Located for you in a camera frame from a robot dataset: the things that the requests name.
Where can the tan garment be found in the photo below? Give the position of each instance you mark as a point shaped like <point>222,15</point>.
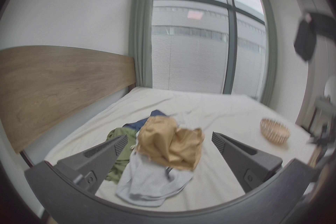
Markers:
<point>168,144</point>

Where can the dark blue garment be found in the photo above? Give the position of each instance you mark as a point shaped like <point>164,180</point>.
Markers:
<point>136,125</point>

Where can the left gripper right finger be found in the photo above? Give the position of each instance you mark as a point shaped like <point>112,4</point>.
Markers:
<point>246,162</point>

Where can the round woven basket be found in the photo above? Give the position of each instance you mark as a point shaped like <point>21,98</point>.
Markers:
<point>275,132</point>

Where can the grey-green curtain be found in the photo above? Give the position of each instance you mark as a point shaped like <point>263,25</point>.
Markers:
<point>141,34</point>
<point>271,60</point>

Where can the light grey garment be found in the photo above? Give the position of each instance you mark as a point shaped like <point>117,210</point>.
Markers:
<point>149,181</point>

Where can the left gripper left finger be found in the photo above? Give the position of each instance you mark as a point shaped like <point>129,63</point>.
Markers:
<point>90,162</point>

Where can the green garment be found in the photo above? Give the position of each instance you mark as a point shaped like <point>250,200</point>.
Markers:
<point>123,162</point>

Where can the window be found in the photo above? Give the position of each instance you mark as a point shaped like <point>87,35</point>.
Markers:
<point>189,60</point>

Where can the bed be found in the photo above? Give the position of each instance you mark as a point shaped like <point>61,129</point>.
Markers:
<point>217,112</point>

